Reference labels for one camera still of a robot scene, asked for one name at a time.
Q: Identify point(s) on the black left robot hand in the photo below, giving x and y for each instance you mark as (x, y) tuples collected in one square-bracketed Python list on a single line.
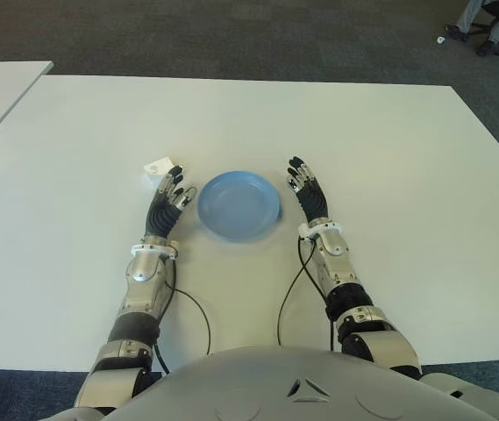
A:
[(161, 217)]

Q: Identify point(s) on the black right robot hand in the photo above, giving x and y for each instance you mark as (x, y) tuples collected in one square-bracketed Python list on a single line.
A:
[(312, 201)]

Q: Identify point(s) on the white charger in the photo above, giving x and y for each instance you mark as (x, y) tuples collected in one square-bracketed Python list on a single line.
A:
[(154, 169)]

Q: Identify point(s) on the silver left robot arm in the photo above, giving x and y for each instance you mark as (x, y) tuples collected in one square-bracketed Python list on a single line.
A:
[(137, 280)]

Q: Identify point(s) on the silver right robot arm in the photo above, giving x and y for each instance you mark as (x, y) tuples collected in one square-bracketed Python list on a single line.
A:
[(350, 289)]

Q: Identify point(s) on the blue plate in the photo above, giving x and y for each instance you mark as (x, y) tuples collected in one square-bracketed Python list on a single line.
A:
[(238, 206)]

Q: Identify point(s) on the grey robot torso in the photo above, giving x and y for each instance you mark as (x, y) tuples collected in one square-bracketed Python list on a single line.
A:
[(275, 386)]

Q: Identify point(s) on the black office chair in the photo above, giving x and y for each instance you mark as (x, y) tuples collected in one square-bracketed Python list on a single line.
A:
[(481, 27)]

